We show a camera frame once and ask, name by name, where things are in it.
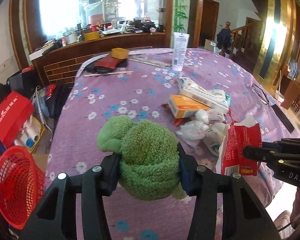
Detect red snack bag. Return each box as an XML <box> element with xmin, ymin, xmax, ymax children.
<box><xmin>216</xmin><ymin>115</ymin><xmax>262</xmax><ymax>176</ymax></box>

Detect orange medicine box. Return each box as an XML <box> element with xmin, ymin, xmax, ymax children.
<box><xmin>167</xmin><ymin>95</ymin><xmax>211</xmax><ymax>119</ymax></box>

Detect white long medicine box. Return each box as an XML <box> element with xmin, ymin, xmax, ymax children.
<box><xmin>179</xmin><ymin>87</ymin><xmax>229</xmax><ymax>115</ymax></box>

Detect green plush toy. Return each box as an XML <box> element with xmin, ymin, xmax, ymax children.
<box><xmin>97</xmin><ymin>115</ymin><xmax>186</xmax><ymax>201</ymax></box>

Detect black ruler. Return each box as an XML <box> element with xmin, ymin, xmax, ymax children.
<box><xmin>271</xmin><ymin>104</ymin><xmax>295</xmax><ymax>134</ymax></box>

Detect red mesh basket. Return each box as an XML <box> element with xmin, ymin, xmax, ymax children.
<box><xmin>0</xmin><ymin>146</ymin><xmax>45</xmax><ymax>230</ymax></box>

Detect black eyeglasses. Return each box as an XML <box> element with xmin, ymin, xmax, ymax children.
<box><xmin>251</xmin><ymin>84</ymin><xmax>269</xmax><ymax>105</ymax></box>

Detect cardboard box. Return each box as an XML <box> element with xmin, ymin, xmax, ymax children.
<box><xmin>32</xmin><ymin>154</ymin><xmax>48</xmax><ymax>172</ymax></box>

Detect yellow box with rolls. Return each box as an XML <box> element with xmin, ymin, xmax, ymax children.
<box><xmin>13</xmin><ymin>116</ymin><xmax>45</xmax><ymax>153</ymax></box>

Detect red paper shopping bag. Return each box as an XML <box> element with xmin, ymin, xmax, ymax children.
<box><xmin>0</xmin><ymin>91</ymin><xmax>34</xmax><ymax>148</ymax></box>

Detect white lotion tube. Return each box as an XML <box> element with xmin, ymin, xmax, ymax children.
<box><xmin>172</xmin><ymin>32</ymin><xmax>190</xmax><ymax>72</ymax></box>

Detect purple floral tablecloth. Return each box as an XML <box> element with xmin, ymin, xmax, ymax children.
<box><xmin>45</xmin><ymin>49</ymin><xmax>300</xmax><ymax>239</ymax></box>

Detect wooden counter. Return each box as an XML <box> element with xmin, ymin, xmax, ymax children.
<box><xmin>32</xmin><ymin>33</ymin><xmax>166</xmax><ymax>87</ymax></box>

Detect wooden chopstick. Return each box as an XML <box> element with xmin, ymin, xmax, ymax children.
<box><xmin>83</xmin><ymin>71</ymin><xmax>133</xmax><ymax>77</ymax></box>

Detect dark red wallet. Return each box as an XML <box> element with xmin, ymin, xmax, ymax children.
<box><xmin>94</xmin><ymin>55</ymin><xmax>123</xmax><ymax>69</ymax></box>

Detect yellow plastic container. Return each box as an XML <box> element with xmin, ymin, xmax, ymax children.
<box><xmin>111</xmin><ymin>48</ymin><xmax>129</xmax><ymax>60</ymax></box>

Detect metal pot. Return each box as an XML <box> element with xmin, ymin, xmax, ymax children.
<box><xmin>63</xmin><ymin>30</ymin><xmax>77</xmax><ymax>45</ymax></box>

